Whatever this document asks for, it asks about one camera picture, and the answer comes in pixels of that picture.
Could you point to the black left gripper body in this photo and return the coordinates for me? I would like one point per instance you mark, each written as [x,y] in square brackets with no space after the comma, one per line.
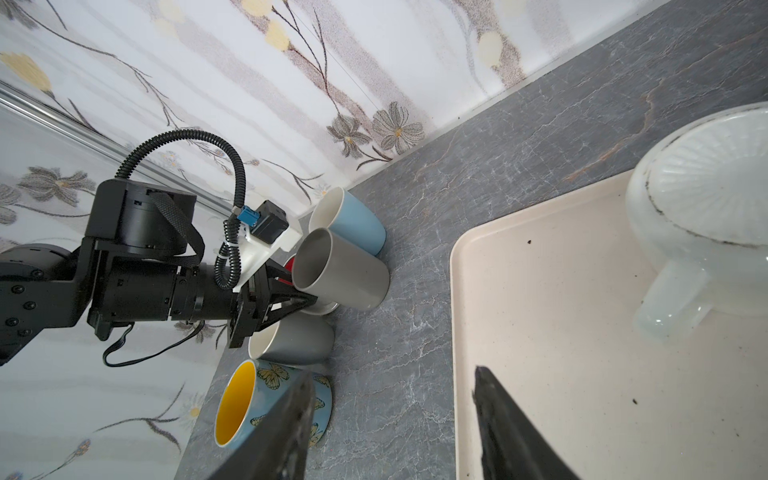
[131,291]

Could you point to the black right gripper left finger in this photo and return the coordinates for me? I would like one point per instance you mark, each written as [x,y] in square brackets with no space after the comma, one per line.
[278,447]

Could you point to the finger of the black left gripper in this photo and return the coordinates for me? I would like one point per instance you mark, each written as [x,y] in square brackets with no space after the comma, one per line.
[274,307]

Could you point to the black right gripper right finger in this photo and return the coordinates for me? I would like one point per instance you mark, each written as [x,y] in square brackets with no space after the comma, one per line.
[512,447]

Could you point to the light grey mug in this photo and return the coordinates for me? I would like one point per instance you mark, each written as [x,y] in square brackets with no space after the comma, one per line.
[298,339]

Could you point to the blue glass patterned mug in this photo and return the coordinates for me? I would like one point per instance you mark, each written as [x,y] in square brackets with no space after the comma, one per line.
[252,391]

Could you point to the dark grey mug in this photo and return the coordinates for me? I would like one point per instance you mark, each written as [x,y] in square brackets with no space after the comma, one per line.
[334,269]

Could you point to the light blue mug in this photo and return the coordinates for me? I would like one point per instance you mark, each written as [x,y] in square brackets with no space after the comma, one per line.
[346,216]

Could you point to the beige plastic tray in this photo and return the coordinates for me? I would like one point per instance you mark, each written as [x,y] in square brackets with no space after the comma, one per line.
[545,299]

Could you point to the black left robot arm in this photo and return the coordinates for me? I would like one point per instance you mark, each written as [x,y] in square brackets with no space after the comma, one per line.
[141,260]

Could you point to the left corner aluminium profile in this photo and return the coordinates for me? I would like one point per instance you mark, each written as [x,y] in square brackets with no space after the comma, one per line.
[15,100]

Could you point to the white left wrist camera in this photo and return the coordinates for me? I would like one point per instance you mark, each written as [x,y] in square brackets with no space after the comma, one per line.
[266,230]

